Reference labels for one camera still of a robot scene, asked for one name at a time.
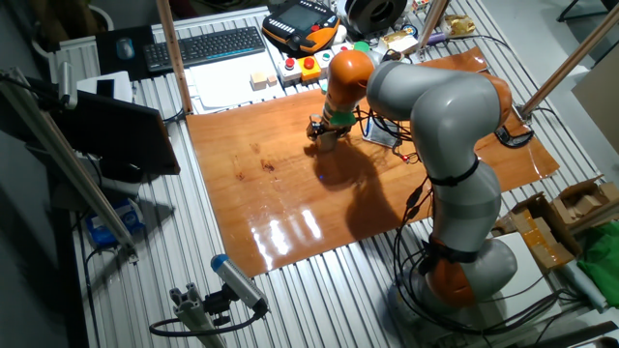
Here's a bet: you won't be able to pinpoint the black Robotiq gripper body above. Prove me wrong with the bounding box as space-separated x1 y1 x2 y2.
311 114 350 140

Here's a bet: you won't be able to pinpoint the large plain wooden cube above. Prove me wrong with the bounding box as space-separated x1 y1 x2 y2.
316 130 341 154

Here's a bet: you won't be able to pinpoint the silver digital pocket scale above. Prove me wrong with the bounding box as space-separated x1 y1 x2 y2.
361 115 402 149

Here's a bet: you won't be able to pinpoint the yellow box red button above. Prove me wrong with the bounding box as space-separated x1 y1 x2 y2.
297 55 323 83

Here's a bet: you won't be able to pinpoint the white box red emergency button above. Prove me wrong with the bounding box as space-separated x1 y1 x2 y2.
277 56 303 87

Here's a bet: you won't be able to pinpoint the glossy wood grain mat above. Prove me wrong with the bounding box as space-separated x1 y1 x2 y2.
186 46 561 279

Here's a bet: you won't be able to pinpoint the white box green button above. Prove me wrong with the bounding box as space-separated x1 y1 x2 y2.
313 48 336 73

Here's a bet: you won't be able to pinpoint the white paper sheets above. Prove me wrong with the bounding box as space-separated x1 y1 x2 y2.
186 50 286 115

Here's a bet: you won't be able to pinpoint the yellow white carton box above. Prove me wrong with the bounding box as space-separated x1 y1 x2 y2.
379 29 420 54

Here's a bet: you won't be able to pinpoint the black orange teach pendant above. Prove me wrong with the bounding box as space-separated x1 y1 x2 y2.
261 0 341 54

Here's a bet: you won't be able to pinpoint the black filament spool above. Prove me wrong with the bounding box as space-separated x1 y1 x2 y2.
343 0 410 36

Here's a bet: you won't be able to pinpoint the black computer keyboard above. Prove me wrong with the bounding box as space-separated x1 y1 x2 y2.
142 25 267 73

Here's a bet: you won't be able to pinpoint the long support pole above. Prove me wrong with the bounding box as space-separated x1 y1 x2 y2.
519 2 619 120
416 0 451 49
155 0 194 116

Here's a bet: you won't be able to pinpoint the golden foil bag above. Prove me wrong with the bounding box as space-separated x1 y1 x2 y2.
442 14 478 38

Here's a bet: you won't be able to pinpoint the black C-clamp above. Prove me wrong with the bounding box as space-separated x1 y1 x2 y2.
493 123 536 149

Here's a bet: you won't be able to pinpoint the black flat monitor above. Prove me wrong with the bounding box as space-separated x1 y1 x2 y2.
47 89 182 176

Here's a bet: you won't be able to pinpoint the white box device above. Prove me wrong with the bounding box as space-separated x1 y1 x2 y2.
75 71 134 103

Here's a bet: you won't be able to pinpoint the grey computer mouse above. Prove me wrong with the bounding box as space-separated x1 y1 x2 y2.
115 37 136 61

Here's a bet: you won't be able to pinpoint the black mouse pad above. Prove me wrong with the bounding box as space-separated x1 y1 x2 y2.
95 24 156 82

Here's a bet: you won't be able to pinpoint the blue white plastic package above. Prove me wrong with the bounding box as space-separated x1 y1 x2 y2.
85 197 146 250

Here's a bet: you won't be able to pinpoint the flat brown cardboard box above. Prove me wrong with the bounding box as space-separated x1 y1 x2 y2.
497 191 583 272

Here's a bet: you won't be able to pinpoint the long aluminium profile beam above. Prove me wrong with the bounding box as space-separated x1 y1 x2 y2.
0 67 140 263

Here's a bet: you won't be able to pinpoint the white flat sheet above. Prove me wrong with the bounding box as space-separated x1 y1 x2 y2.
490 231 565 315

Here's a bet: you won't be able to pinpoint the open cardboard box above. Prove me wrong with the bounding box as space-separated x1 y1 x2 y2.
550 176 619 226

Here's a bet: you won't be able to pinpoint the brown board panel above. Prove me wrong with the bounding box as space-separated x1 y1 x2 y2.
572 57 619 156

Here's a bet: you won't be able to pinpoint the black chair base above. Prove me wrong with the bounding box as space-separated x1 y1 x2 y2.
555 0 619 23

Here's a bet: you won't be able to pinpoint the grey rolled sheet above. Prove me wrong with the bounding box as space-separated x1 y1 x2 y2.
555 260 609 313

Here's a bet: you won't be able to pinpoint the green cloth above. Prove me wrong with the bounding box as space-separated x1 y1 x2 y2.
577 234 619 308

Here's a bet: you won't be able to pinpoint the green printed wrist mount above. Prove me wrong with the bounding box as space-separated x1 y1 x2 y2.
330 109 358 128

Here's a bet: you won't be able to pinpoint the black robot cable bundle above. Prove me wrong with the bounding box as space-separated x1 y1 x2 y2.
355 108 581 337

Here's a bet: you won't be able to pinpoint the grey depth camera blue end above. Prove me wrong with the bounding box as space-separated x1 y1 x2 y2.
210 253 270 313

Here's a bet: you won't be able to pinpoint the short aluminium profile post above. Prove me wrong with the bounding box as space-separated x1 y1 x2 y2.
168 282 228 348

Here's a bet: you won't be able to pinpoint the black camera cable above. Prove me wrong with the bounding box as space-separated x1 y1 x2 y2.
148 308 268 338

